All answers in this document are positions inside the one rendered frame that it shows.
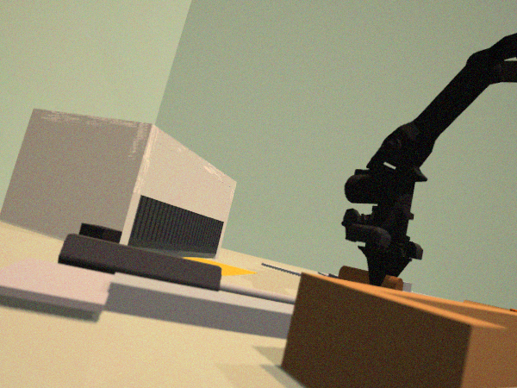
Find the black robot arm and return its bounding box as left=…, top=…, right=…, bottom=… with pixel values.
left=342, top=33, right=517, bottom=231

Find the brown rectangular block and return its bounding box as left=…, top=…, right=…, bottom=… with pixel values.
left=280, top=272, right=517, bottom=388

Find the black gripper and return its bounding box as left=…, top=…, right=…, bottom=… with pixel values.
left=345, top=201, right=423, bottom=286

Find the beige cabinet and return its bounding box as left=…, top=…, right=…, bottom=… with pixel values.
left=0, top=109, right=237, bottom=260

